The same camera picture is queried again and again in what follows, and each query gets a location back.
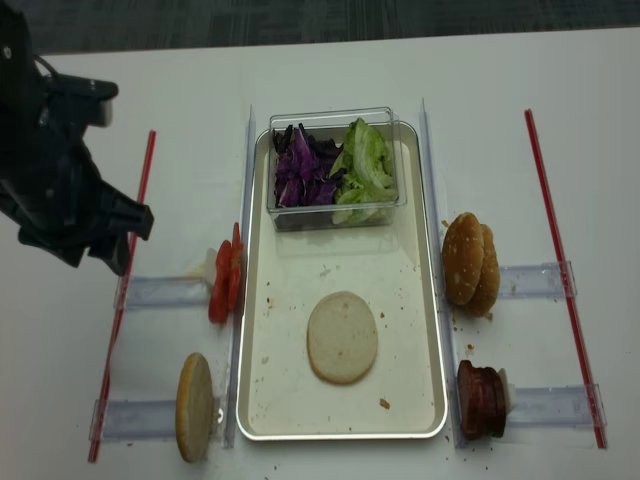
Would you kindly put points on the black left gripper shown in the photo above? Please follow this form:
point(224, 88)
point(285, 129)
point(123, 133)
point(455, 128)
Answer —
point(51, 188)

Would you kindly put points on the bun half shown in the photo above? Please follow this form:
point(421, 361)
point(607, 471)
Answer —
point(194, 408)
point(342, 338)

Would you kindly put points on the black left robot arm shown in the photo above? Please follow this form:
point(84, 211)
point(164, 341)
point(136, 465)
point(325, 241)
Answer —
point(23, 95)

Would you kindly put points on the rear tomato slice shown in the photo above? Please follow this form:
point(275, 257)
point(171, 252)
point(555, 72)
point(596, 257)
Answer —
point(235, 266)

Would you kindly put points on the tomato slice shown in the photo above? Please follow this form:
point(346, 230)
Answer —
point(235, 266)
point(218, 310)

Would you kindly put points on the front tomato slice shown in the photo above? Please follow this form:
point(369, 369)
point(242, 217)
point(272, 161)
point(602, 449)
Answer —
point(218, 310)

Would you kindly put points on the green lettuce leaves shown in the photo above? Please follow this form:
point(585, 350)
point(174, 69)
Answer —
point(363, 172)

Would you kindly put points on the front meat patty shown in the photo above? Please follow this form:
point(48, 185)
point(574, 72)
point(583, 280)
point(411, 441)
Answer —
point(470, 389)

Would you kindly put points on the meat patty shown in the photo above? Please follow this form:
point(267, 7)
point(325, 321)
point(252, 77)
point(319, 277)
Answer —
point(493, 404)
point(470, 389)

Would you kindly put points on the rear meat patty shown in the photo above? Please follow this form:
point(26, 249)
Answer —
point(493, 404)

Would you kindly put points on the left red strip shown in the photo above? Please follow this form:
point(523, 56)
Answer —
point(120, 320)

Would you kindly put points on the red strip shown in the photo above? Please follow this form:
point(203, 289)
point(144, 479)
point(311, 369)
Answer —
point(599, 427)
point(120, 320)

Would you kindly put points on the lower left clear channel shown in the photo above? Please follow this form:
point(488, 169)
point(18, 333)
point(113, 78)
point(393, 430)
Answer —
point(124, 420)

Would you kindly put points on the purple cabbage pieces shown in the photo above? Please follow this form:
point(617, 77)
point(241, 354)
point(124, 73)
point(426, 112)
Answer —
point(304, 174)

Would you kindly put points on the clear plastic container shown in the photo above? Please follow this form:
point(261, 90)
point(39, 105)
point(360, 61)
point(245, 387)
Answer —
point(325, 126)

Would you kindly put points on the cream metal tray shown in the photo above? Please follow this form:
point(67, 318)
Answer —
point(288, 273)

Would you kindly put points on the front right bun top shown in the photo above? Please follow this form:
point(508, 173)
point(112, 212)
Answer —
point(463, 256)

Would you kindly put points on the rear right bun top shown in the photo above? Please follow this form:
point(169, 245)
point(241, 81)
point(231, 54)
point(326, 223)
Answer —
point(488, 286)

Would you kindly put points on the upper right clear channel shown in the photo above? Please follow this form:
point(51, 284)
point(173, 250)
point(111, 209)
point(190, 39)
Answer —
point(554, 280)

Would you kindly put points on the white pusher block right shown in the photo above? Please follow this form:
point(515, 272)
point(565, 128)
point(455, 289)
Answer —
point(508, 391)

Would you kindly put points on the lower right clear channel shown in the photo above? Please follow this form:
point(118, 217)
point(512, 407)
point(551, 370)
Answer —
point(553, 407)

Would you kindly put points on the right red strip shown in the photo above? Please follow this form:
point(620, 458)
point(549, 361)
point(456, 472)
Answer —
point(599, 427)

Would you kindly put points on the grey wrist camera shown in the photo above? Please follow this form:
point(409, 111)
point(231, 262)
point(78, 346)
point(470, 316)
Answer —
point(79, 101)

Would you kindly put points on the right long clear rail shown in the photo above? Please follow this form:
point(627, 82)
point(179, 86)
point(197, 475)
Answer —
point(444, 310)

